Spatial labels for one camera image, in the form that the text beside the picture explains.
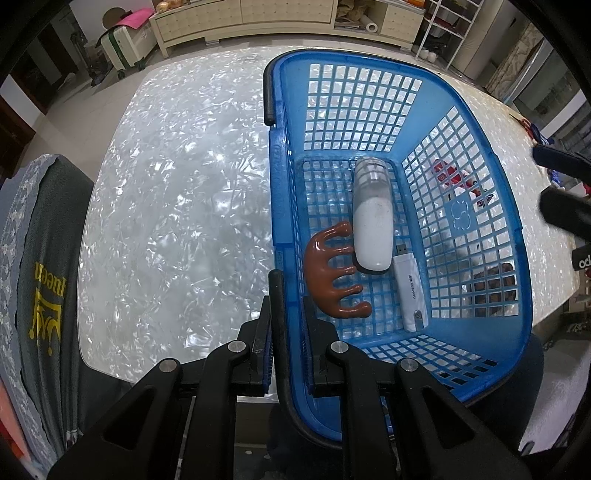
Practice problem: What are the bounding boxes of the brown wooden massage comb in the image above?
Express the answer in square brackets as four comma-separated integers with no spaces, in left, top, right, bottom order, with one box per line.
[305,220,372,319]

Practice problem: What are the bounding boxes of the cream TV cabinet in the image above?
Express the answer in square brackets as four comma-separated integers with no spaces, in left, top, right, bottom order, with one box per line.
[150,0,428,47]

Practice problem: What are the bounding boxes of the blue-grey floral cloth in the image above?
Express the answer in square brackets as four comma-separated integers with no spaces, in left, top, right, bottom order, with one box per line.
[0,154,63,469]

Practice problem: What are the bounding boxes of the brown checkered key case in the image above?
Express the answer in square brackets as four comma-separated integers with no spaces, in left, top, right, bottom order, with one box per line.
[468,262,517,317]

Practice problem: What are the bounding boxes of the scissors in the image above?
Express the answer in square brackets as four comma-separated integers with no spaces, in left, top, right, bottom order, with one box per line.
[508,113,548,144]

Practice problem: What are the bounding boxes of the patterned curtain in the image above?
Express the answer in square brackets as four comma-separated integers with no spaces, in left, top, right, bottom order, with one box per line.
[486,34,548,101]

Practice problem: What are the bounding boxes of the blue plastic basket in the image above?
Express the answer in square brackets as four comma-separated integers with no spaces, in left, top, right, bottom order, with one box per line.
[263,48,534,450]

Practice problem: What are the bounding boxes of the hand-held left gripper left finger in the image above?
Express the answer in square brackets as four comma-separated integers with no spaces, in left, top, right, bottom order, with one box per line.
[48,295,274,480]

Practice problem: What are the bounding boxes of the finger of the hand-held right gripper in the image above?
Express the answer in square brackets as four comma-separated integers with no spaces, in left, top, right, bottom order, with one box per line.
[532,144,591,175]
[539,187,591,240]

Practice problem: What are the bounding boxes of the white green suitcase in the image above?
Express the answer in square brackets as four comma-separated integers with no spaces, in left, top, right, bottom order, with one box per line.
[100,21,158,79]

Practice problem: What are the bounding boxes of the white remote control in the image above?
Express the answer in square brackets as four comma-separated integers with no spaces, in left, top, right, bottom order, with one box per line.
[352,157,395,273]

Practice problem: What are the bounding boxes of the white USB dongle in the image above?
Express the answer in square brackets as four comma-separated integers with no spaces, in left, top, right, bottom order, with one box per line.
[393,242,429,333]

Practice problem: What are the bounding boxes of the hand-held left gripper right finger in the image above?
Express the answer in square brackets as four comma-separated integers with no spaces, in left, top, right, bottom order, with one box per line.
[302,295,532,480]

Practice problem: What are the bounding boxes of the white metal shelf rack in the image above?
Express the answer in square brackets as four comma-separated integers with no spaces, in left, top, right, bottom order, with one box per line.
[413,0,485,63]

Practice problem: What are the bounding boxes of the pink folder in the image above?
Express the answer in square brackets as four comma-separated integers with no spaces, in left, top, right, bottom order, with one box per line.
[113,6,155,29]

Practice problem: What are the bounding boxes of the red wrist strap keyring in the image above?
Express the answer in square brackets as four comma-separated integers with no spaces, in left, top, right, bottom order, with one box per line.
[433,158,495,206]

